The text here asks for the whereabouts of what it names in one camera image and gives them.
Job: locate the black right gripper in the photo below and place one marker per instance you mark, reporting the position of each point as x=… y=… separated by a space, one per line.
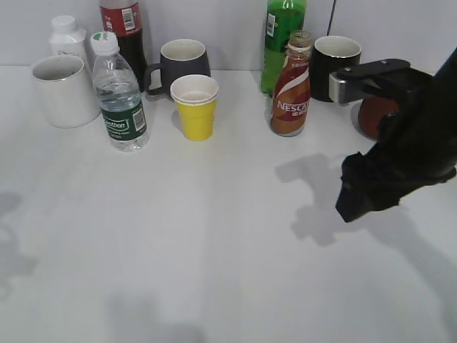
x=416 y=148

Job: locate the brown Nescafe coffee bottle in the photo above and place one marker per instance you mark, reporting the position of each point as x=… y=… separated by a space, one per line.
x=292 y=92

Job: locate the white ceramic mug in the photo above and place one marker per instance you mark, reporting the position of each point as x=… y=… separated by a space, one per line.
x=64 y=89

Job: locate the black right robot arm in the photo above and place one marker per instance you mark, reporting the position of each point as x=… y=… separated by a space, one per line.
x=448 y=64

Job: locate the red-brown ceramic cup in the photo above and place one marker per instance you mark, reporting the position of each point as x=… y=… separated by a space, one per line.
x=371 y=112

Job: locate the yellow paper cup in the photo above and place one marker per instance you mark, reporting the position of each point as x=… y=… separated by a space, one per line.
x=195 y=96

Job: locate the black mug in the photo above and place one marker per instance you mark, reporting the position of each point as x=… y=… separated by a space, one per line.
x=328 y=54

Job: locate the green soda bottle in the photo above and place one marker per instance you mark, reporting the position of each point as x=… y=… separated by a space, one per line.
x=282 y=17

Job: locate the dark grey mug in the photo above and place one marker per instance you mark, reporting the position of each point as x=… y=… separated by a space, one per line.
x=180 y=57

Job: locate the clear water bottle green label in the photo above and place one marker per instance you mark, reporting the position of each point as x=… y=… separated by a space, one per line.
x=118 y=94

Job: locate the cola bottle red label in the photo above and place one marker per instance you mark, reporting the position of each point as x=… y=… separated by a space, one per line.
x=124 y=19

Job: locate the white yogurt bottle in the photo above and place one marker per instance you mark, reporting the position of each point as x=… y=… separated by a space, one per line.
x=67 y=38

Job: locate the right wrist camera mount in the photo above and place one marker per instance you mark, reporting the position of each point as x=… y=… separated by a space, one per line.
x=392 y=79

